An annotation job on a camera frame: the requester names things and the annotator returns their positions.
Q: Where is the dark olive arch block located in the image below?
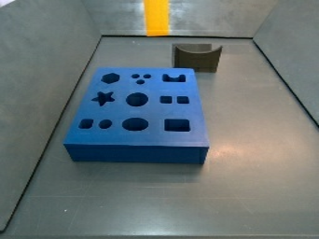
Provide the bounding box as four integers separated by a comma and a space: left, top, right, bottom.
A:
172, 44, 222, 73

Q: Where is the blue shape sorter block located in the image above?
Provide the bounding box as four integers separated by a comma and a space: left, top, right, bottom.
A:
64, 67, 209, 164

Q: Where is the yellow vertical stripe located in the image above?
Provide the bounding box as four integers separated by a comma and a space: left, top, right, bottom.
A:
142, 0, 169, 36

